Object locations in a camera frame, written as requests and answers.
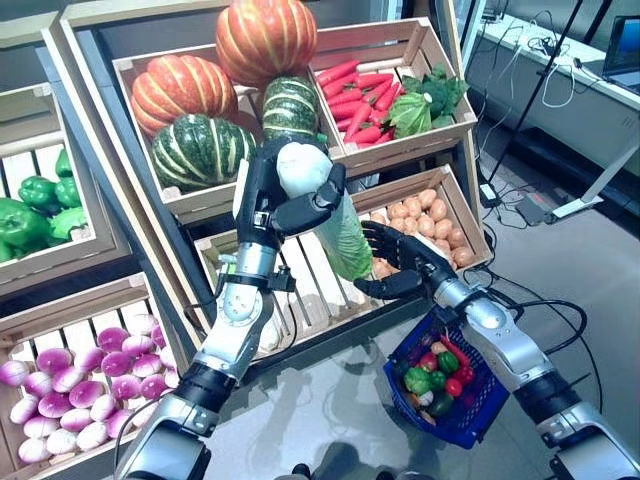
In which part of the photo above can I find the wooden potato crate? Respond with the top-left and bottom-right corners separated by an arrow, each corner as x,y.
349,164 -> 494,281

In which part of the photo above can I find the open laptop computer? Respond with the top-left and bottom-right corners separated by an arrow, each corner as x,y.
602,14 -> 640,96

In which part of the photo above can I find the dark green leafy vegetable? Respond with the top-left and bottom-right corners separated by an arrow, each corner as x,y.
402,63 -> 470,129

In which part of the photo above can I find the wooden pumpkin crate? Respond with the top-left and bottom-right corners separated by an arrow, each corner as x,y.
113,43 -> 346,226

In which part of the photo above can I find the black tripod stand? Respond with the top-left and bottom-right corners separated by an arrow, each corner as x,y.
487,0 -> 591,187

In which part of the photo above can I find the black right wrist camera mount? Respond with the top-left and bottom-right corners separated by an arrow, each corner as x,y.
430,302 -> 459,326

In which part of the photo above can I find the dark green plastic vegetable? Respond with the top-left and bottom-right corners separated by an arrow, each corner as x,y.
428,392 -> 455,419

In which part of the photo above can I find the wooden napa cabbage crate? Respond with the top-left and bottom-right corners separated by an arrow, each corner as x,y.
193,219 -> 426,364

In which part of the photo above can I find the green plastic bell pepper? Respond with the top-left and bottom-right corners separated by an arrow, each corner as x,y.
18,175 -> 59,214
0,197 -> 51,251
48,207 -> 89,241
54,177 -> 82,209
54,148 -> 74,179

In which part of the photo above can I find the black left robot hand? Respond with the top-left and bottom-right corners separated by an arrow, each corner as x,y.
232,139 -> 347,246

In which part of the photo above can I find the wooden carrot crate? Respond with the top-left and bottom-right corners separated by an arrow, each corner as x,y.
308,17 -> 479,177

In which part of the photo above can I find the round orange striped pumpkin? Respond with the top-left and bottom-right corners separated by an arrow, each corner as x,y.
215,0 -> 319,89

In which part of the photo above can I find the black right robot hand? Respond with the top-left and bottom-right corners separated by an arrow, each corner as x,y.
353,219 -> 459,301

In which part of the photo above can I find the green plastic cabbage head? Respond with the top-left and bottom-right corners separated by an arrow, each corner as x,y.
387,92 -> 434,140

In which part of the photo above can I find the stemmed green striped pumpkin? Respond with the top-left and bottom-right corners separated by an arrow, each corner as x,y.
261,75 -> 329,146

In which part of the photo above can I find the flat green striped pumpkin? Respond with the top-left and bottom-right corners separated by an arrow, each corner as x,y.
151,113 -> 258,194

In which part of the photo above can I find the wooden green pepper crate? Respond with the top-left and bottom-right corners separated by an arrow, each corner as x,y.
0,82 -> 132,297

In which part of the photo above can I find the blue plastic shopping basket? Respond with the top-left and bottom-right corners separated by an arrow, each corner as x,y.
382,309 -> 512,450

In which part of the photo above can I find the grey power box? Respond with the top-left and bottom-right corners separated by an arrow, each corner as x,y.
514,191 -> 557,226

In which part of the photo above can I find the flat orange striped pumpkin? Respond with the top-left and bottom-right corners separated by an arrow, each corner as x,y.
130,54 -> 240,139

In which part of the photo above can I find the black floor cable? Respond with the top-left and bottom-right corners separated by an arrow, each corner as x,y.
464,267 -> 604,401

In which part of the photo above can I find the large wooden display shelf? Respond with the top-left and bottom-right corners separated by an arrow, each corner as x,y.
42,0 -> 489,374

